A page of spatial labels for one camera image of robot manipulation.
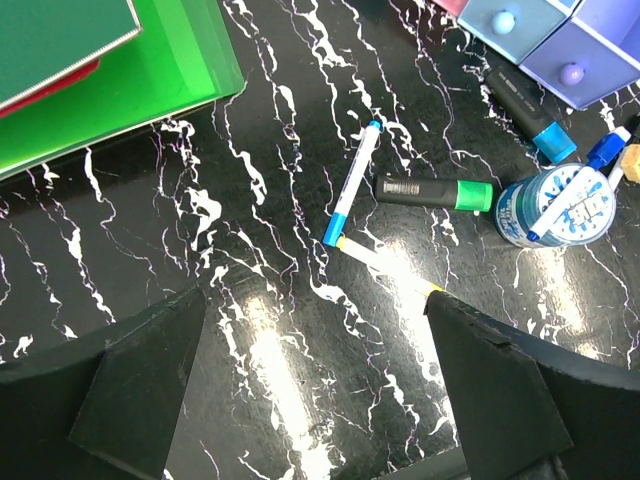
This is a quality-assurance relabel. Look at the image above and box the light blue drawer box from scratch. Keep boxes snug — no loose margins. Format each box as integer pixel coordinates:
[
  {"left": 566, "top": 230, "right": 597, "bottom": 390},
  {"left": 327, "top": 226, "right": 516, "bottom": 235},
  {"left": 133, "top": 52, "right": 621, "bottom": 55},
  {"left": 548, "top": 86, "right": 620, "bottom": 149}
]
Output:
[{"left": 458, "top": 0, "right": 578, "bottom": 65}]

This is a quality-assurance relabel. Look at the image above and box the black highlighter blue cap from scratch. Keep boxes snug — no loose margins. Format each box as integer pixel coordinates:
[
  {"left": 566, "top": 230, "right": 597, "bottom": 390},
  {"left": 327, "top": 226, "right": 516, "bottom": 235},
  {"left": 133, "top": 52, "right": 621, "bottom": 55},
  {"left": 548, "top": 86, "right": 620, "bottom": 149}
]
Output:
[{"left": 485, "top": 67, "right": 577, "bottom": 164}]

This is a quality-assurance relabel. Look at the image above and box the small tan cork stamp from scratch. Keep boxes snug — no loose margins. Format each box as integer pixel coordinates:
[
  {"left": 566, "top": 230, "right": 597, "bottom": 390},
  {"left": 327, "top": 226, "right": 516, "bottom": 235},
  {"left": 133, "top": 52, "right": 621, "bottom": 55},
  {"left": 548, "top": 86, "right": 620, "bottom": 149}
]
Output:
[{"left": 608, "top": 144, "right": 640, "bottom": 190}]

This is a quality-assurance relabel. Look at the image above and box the dark green lever arch binder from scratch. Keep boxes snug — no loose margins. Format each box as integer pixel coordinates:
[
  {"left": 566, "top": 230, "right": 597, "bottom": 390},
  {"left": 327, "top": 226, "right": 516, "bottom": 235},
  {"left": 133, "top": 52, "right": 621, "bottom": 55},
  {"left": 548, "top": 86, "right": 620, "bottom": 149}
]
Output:
[{"left": 1, "top": 1, "right": 142, "bottom": 108}]

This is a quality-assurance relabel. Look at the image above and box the red folder under binder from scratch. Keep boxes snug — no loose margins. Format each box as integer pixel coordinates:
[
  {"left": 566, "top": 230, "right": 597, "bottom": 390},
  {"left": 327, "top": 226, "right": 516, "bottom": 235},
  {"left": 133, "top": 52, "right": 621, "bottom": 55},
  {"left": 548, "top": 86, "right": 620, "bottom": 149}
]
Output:
[{"left": 0, "top": 59, "right": 100, "bottom": 118}]

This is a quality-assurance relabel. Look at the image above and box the pink drawer box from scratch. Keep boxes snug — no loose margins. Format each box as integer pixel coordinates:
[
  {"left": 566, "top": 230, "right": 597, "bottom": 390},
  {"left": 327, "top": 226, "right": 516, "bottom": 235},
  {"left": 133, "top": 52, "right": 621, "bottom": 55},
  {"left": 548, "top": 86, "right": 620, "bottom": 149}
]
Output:
[{"left": 433, "top": 0, "right": 468, "bottom": 17}]

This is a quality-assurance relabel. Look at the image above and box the blue cleaning gel jar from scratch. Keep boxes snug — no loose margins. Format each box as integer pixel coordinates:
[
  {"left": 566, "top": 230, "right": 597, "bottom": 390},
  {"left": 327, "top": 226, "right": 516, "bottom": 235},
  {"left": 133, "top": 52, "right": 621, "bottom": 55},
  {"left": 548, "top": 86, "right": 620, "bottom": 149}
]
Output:
[{"left": 493, "top": 163, "right": 616, "bottom": 248}]

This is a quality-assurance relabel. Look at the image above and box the white marker yellow cap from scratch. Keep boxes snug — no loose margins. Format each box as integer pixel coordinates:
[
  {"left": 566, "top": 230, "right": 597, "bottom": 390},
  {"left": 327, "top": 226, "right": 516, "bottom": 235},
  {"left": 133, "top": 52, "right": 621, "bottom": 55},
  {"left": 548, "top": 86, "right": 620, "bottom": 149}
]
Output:
[{"left": 336, "top": 236, "right": 445, "bottom": 297}]

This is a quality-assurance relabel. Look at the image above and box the bright green plastic folder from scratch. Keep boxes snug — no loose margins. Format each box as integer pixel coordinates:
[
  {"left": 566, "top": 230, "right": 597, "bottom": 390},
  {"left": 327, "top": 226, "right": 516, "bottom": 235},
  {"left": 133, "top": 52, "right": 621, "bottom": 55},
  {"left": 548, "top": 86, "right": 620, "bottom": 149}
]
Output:
[{"left": 1, "top": 1, "right": 244, "bottom": 178}]

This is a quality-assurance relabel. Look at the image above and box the white marker dark blue cap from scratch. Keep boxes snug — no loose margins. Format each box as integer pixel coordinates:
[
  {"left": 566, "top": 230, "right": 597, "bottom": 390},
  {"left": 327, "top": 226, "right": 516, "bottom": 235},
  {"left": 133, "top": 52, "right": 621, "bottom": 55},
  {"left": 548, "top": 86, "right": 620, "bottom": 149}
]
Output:
[{"left": 525, "top": 125, "right": 633, "bottom": 243}]

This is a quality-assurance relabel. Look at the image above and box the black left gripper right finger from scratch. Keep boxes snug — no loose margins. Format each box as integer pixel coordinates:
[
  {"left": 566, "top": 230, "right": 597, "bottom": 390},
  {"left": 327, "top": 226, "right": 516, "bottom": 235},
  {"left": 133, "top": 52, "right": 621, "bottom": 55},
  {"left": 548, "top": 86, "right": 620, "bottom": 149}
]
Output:
[{"left": 425, "top": 292, "right": 639, "bottom": 479}]

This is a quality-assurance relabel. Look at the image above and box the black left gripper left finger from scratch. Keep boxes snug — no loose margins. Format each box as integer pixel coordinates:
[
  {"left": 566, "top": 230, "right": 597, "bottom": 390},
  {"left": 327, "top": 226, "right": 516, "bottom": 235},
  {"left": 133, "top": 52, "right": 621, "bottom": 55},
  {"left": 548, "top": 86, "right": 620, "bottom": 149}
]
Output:
[{"left": 1, "top": 287, "right": 206, "bottom": 479}]

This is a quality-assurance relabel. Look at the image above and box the black highlighter green cap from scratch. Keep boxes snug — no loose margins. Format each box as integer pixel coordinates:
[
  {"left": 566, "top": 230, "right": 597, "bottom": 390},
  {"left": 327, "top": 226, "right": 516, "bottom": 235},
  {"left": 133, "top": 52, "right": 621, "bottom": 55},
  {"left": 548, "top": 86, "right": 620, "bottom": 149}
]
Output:
[{"left": 374, "top": 176, "right": 494, "bottom": 212}]

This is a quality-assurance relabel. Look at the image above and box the purple drawer box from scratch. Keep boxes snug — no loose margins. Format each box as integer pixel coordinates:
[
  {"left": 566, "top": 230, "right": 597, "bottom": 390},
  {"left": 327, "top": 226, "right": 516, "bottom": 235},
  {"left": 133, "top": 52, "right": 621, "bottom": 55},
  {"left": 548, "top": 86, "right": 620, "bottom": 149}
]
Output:
[{"left": 519, "top": 0, "right": 639, "bottom": 109}]

